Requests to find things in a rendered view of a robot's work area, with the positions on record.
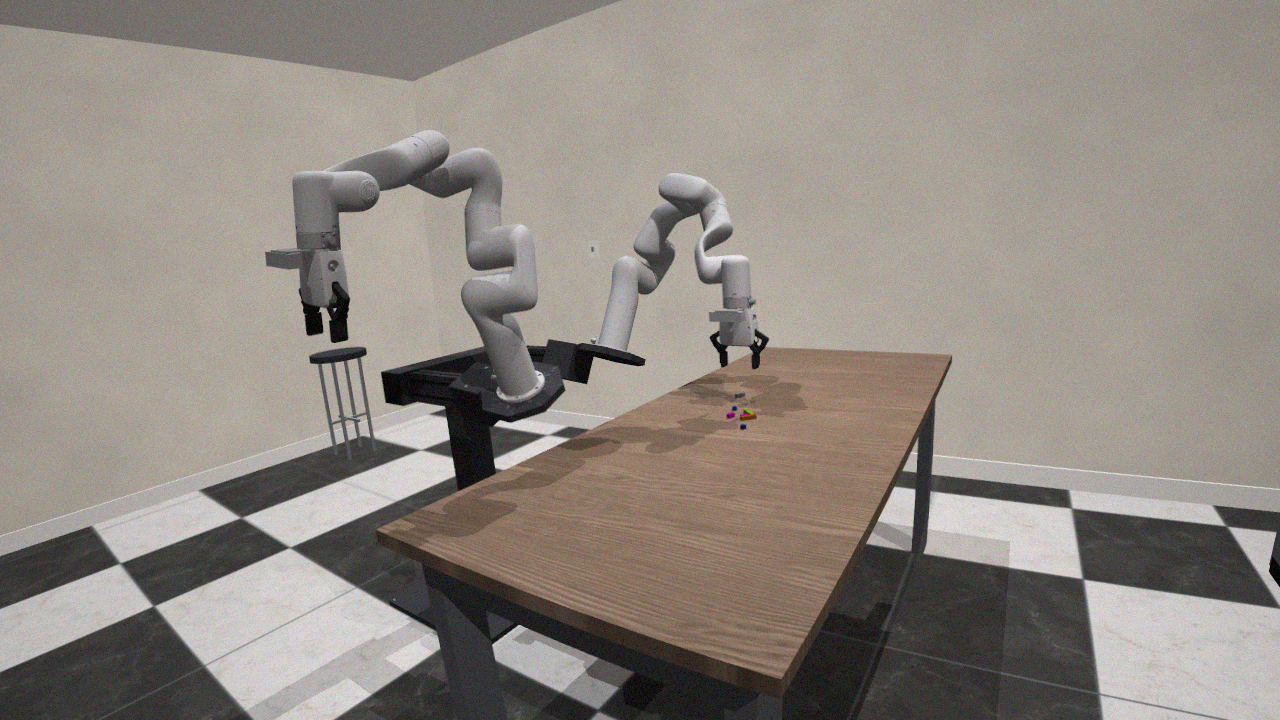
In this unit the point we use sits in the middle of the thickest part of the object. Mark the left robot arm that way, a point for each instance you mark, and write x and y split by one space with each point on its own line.
631 276

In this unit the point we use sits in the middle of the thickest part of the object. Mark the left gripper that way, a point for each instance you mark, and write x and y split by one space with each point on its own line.
740 334

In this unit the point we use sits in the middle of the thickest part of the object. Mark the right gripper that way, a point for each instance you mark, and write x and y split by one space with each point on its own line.
323 272

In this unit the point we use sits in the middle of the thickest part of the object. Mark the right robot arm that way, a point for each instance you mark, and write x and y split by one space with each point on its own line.
421 161

